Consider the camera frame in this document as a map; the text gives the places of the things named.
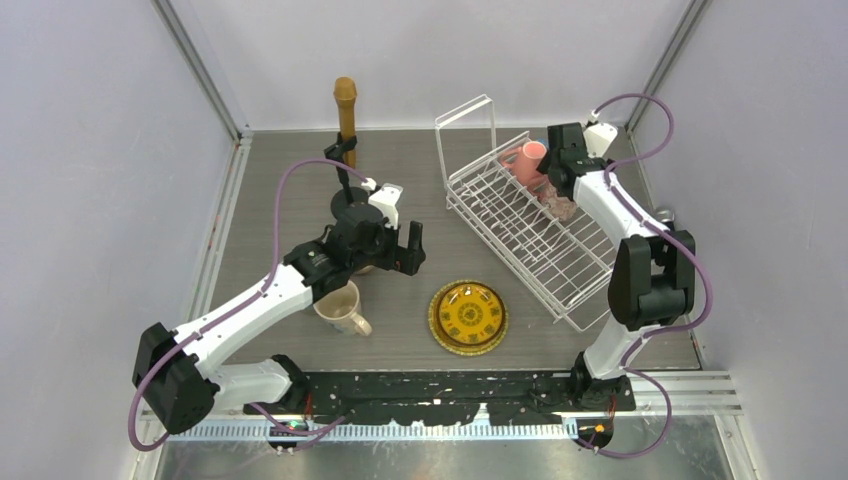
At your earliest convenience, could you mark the yellow woven bamboo plate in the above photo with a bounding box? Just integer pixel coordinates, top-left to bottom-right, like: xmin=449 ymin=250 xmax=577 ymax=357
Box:
xmin=427 ymin=279 xmax=510 ymax=358

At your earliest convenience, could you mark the purple cable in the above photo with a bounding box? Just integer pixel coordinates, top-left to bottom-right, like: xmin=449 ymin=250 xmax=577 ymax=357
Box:
xmin=127 ymin=158 xmax=376 ymax=453
xmin=574 ymin=93 xmax=715 ymax=462

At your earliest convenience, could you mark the white wire dish rack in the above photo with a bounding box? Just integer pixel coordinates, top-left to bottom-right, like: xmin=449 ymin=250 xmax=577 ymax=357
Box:
xmin=434 ymin=94 xmax=615 ymax=332

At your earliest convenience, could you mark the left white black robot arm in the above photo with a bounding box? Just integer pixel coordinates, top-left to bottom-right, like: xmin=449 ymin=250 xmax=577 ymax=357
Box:
xmin=128 ymin=204 xmax=426 ymax=435

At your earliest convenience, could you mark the left aluminium rail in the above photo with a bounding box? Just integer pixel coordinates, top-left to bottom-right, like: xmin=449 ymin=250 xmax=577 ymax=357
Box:
xmin=185 ymin=130 xmax=254 ymax=321

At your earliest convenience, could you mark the slotted cable duct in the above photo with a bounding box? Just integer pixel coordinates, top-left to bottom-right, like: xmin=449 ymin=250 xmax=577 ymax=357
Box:
xmin=170 ymin=419 xmax=578 ymax=442

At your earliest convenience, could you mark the brown microphone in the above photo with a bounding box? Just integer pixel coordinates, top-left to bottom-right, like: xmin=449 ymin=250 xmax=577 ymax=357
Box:
xmin=333 ymin=76 xmax=358 ymax=142

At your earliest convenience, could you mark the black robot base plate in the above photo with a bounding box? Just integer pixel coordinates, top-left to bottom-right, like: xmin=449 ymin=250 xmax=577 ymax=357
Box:
xmin=264 ymin=370 xmax=636 ymax=426

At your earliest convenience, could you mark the pink plastic cup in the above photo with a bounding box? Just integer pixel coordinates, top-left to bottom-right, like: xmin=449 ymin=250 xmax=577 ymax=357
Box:
xmin=499 ymin=141 xmax=547 ymax=190

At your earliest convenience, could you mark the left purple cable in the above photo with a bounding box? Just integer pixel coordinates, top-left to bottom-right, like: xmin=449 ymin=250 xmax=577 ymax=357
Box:
xmin=127 ymin=158 xmax=376 ymax=453

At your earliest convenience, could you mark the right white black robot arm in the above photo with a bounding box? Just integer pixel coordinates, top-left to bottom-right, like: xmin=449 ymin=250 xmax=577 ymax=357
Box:
xmin=537 ymin=122 xmax=695 ymax=411

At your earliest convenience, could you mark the pink floral cup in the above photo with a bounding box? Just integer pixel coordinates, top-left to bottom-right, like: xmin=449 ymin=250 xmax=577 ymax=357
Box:
xmin=539 ymin=184 xmax=578 ymax=222

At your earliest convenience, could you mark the cream floral cup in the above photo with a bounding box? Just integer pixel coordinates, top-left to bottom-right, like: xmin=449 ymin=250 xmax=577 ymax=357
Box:
xmin=313 ymin=281 xmax=373 ymax=336

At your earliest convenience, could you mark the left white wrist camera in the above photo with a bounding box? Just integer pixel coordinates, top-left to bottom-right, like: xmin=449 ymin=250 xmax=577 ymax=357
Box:
xmin=360 ymin=178 xmax=403 ymax=230

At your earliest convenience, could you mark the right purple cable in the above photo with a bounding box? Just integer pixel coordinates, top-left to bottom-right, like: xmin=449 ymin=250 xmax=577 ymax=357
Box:
xmin=574 ymin=93 xmax=715 ymax=462

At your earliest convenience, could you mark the black silver microphone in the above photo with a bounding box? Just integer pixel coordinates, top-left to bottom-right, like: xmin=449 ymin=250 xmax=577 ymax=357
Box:
xmin=653 ymin=207 xmax=676 ymax=231

